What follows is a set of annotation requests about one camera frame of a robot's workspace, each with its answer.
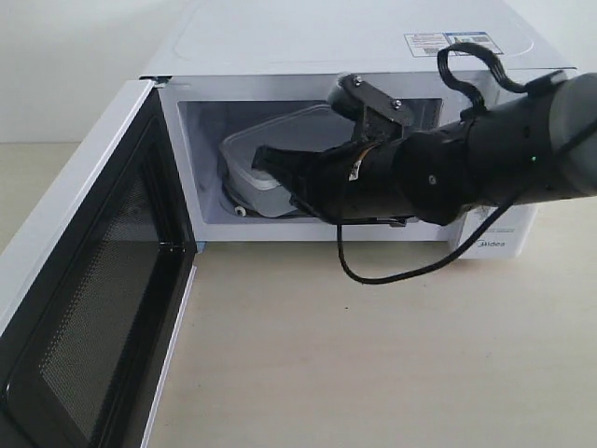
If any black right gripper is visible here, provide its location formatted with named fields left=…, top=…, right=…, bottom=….
left=252, top=142, right=373, bottom=224

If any white plastic lidded container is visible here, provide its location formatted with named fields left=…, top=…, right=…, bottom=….
left=219, top=102, right=354, bottom=218

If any white microwave door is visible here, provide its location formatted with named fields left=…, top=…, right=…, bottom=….
left=1, top=78, right=196, bottom=447

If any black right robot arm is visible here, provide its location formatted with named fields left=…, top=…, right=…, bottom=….
left=253, top=73, right=596, bottom=226

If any white microwave oven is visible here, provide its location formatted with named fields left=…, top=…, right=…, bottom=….
left=142, top=1, right=577, bottom=245

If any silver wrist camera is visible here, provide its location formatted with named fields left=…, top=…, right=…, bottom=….
left=326, top=73, right=367, bottom=122

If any black camera cable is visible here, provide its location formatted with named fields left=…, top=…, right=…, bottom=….
left=336, top=203, right=509, bottom=284

